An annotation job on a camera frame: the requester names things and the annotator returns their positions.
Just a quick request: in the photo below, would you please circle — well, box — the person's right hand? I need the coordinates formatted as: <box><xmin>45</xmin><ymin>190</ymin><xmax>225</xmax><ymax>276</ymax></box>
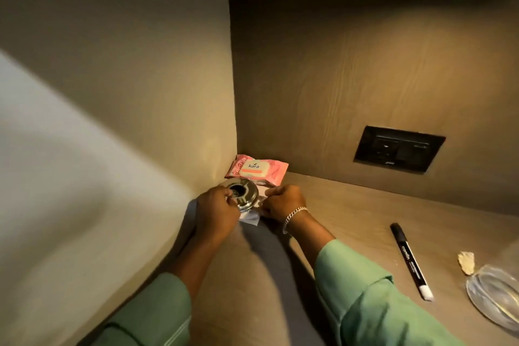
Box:
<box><xmin>259</xmin><ymin>184</ymin><xmax>307</xmax><ymax>224</ymax></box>

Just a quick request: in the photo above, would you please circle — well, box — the person's left hand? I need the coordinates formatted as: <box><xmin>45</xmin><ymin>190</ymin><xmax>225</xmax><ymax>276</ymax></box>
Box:
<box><xmin>195</xmin><ymin>186</ymin><xmax>241</xmax><ymax>241</ymax></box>

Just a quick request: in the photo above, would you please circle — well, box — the round steel ashtray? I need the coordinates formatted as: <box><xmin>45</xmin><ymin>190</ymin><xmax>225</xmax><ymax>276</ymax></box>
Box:
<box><xmin>219</xmin><ymin>177</ymin><xmax>260</xmax><ymax>212</ymax></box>

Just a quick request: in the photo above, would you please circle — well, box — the person's right forearm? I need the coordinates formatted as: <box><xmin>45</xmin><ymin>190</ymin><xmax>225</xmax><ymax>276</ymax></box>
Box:
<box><xmin>284</xmin><ymin>209</ymin><xmax>467</xmax><ymax>346</ymax></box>

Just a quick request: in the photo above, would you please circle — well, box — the person's left forearm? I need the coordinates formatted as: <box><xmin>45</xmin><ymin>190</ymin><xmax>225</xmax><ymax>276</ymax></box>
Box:
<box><xmin>91</xmin><ymin>232</ymin><xmax>228</xmax><ymax>346</ymax></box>

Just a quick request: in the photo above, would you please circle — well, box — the pink wet wipes packet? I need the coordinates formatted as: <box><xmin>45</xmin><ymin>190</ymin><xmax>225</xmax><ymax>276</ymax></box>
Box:
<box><xmin>225</xmin><ymin>154</ymin><xmax>289</xmax><ymax>187</ymax></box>

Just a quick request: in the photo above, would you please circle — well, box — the black marker pen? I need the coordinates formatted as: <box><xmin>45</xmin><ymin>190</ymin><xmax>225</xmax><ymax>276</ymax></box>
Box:
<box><xmin>390</xmin><ymin>223</ymin><xmax>434</xmax><ymax>302</ymax></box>

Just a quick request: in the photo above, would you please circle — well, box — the crumpled beige paper scrap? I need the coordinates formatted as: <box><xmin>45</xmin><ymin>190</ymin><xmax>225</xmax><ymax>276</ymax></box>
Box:
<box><xmin>458</xmin><ymin>251</ymin><xmax>476</xmax><ymax>276</ymax></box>

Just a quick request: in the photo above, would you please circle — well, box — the clear glass dish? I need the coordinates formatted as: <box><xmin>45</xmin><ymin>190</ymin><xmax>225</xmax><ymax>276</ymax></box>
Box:
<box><xmin>465</xmin><ymin>264</ymin><xmax>519</xmax><ymax>332</ymax></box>

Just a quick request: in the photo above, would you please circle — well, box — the silver chain bracelet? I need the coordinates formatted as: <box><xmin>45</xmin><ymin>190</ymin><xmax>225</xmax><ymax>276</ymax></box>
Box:
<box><xmin>282</xmin><ymin>207</ymin><xmax>310</xmax><ymax>235</ymax></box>

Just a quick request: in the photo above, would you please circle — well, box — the black wall power socket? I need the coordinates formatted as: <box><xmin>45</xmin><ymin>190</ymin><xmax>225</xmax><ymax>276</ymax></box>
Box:
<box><xmin>354</xmin><ymin>126</ymin><xmax>446</xmax><ymax>174</ymax></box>

